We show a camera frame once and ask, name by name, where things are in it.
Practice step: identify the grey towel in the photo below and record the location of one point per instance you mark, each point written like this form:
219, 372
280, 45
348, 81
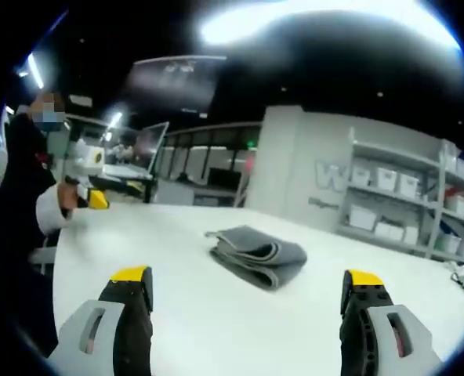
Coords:
255, 250

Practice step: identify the person's left hand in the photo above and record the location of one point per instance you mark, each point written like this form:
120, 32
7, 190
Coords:
66, 199

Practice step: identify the background work table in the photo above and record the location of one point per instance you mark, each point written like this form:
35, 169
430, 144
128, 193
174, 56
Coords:
126, 182

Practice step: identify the ceiling strip light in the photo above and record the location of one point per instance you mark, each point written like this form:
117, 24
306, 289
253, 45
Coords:
114, 120
36, 70

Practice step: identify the person's dark clothed torso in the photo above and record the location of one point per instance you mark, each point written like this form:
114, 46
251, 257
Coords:
20, 164

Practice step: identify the tilted monitor screen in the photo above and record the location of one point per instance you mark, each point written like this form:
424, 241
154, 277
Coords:
151, 147

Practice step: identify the hanging dark display screen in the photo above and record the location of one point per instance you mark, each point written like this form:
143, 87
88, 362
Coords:
173, 84

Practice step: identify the grey metal shelving unit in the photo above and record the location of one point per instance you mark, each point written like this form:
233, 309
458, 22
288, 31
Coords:
432, 196

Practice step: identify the group of white storage bins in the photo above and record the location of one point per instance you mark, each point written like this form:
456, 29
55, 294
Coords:
388, 182

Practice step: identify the grey pillar with lettering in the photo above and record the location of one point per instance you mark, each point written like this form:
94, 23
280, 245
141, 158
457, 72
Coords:
291, 164

